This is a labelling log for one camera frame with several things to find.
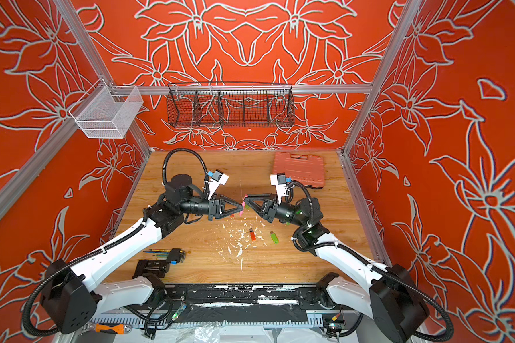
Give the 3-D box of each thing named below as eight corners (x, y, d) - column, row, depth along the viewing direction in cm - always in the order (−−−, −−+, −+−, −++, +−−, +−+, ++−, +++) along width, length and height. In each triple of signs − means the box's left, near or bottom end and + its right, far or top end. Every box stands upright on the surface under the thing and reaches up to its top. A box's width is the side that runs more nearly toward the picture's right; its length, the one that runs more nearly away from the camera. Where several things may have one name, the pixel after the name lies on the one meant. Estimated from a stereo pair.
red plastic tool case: (269, 180, 108) (269, 173, 104) (274, 156, 120) (275, 149, 116) (322, 189, 104) (325, 182, 100) (322, 163, 116) (325, 156, 112)
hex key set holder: (143, 263, 83) (140, 261, 81) (147, 250, 86) (144, 248, 84) (183, 263, 83) (181, 261, 81) (186, 250, 86) (184, 248, 84)
